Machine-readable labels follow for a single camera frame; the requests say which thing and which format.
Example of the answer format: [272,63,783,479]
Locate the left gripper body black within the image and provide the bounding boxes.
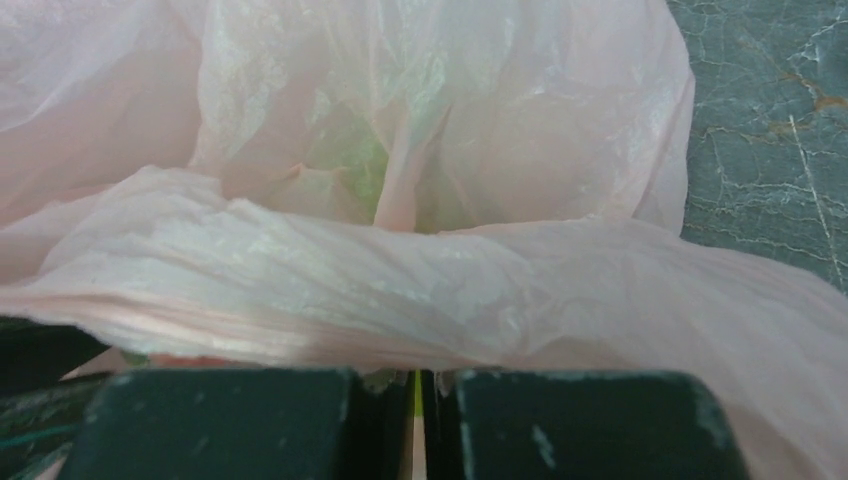
[0,316,113,480]

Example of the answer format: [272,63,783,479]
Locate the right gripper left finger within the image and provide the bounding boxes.
[357,369,415,480]

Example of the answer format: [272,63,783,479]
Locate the pink plastic bag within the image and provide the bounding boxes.
[1,1,847,479]

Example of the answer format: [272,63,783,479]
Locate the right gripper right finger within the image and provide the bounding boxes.
[419,370,464,480]

